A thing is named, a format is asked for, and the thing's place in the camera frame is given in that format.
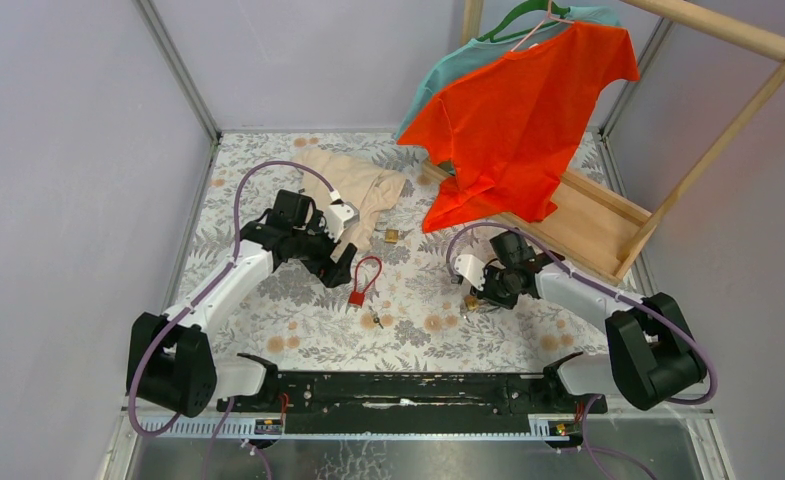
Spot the wooden clothes rack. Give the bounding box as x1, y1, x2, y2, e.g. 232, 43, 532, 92
421, 0, 785, 274

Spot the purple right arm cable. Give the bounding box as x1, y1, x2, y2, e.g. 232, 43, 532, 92
444, 221, 720, 407

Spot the pink clothes hanger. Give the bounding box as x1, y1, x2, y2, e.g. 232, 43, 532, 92
510, 0, 571, 52

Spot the red cable lock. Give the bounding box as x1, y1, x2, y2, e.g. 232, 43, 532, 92
347, 256, 383, 308

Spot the beige folded cloth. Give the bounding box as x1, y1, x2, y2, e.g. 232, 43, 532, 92
292, 148, 406, 259

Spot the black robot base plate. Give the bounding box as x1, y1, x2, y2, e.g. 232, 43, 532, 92
215, 367, 592, 425

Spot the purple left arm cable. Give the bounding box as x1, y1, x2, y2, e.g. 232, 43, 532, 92
126, 160, 340, 439

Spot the brass padlock with keys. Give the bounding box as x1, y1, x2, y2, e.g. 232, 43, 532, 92
461, 295, 500, 318

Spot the floral patterned table mat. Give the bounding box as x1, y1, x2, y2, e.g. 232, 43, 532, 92
179, 133, 606, 372

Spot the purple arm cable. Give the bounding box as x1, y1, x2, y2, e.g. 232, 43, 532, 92
126, 160, 340, 439
444, 221, 720, 407

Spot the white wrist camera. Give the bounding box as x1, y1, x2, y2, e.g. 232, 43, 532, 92
324, 190, 359, 241
451, 254, 486, 290

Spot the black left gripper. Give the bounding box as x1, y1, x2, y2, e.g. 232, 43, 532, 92
291, 211, 357, 288

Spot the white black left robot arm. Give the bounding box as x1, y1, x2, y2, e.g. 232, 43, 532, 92
127, 190, 359, 417

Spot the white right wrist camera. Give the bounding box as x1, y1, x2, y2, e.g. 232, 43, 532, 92
451, 254, 486, 290

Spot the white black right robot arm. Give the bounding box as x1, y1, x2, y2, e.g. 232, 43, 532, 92
450, 231, 709, 412

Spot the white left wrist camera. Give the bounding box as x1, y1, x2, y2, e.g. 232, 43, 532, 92
324, 190, 359, 241

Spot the brass padlock near cloth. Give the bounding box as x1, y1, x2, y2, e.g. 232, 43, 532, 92
384, 229, 401, 244

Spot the white slotted cable duct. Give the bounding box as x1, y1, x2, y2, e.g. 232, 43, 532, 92
160, 412, 581, 442

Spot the green clothes hanger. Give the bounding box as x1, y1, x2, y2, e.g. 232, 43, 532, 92
477, 0, 571, 43

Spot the orange t-shirt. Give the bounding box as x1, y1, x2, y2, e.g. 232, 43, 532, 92
399, 21, 640, 232

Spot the teal t-shirt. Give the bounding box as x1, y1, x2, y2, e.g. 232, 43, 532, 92
394, 1, 622, 140

